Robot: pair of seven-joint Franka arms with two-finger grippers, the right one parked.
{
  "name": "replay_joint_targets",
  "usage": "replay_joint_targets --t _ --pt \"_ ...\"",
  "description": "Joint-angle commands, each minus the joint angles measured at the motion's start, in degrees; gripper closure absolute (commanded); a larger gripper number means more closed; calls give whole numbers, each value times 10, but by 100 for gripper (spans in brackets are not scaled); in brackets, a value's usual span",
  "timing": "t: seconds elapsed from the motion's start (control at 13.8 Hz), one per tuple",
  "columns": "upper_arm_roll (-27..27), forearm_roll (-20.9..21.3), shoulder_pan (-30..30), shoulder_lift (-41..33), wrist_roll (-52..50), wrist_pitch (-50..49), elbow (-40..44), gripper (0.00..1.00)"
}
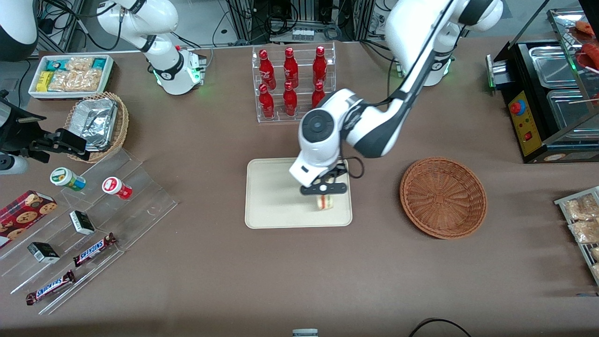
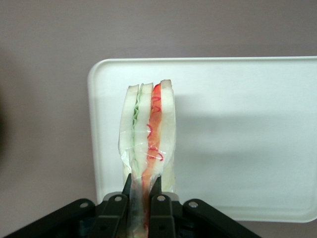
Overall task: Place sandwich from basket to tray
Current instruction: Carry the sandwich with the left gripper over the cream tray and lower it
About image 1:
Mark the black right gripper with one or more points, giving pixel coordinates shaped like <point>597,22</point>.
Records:
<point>24,135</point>

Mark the small black carton box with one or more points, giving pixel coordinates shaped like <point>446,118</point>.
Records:
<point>43,252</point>
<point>82,223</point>

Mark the sandwich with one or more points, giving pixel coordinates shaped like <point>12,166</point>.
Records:
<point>326,202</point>

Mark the red emergency stop button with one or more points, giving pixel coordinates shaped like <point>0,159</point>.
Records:
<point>517,108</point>

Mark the steel food pan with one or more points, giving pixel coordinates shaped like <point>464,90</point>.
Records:
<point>552,65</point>
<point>568,110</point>

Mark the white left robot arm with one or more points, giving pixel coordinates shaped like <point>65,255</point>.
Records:
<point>365,126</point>

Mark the red-lidded small jar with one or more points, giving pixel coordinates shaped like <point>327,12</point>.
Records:
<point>116,187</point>

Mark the teal snack pack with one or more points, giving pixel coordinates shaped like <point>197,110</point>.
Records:
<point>98,63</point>
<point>56,64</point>

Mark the white power strip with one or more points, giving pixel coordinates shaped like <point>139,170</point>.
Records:
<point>303,34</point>

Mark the clear acrylic stepped shelf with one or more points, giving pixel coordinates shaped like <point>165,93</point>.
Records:
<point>140,206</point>

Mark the white snack bin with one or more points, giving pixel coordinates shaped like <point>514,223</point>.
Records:
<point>108,77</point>

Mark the stacked aluminium foil containers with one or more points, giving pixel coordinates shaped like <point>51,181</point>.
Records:
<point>96,122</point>

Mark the red sausage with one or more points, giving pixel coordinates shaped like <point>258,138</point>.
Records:
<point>590,54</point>

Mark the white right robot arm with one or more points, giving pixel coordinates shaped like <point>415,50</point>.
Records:
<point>164,70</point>

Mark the black food warmer appliance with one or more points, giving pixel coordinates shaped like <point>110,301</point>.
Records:
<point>529,121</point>

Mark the light wicker basket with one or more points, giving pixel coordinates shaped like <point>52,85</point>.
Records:
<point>120,126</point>

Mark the red chocolate chip cookie box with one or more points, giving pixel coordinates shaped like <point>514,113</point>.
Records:
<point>23,217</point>

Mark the green-lidded small jar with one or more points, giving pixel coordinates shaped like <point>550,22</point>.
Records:
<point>65,179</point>

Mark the Snickers chocolate bar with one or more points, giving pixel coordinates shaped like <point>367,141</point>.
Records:
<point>95,249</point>
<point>50,287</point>

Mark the clear bag of nuts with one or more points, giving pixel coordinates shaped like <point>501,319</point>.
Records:
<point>586,230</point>
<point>582,207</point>

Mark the brown round wicker basket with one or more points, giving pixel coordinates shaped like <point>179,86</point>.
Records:
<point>442,199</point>

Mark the clear acrylic bottle rack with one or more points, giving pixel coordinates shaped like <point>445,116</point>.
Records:
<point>304,79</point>

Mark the yellow snack pack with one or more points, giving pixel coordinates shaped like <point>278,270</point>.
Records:
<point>44,81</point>

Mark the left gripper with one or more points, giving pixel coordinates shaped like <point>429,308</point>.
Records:
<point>339,171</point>

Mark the grey device edge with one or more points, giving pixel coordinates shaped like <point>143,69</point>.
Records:
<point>305,333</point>

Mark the clear bag of crackers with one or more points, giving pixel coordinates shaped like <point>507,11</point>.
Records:
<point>70,82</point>
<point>79,63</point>

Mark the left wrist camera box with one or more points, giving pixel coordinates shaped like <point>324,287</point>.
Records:
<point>311,189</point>

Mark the cream rectangular tray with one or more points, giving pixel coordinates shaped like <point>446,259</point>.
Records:
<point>276,196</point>

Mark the red cola bottle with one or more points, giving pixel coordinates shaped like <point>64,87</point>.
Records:
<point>290,68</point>
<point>266,102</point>
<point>319,65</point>
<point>289,99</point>
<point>318,95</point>
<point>266,70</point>

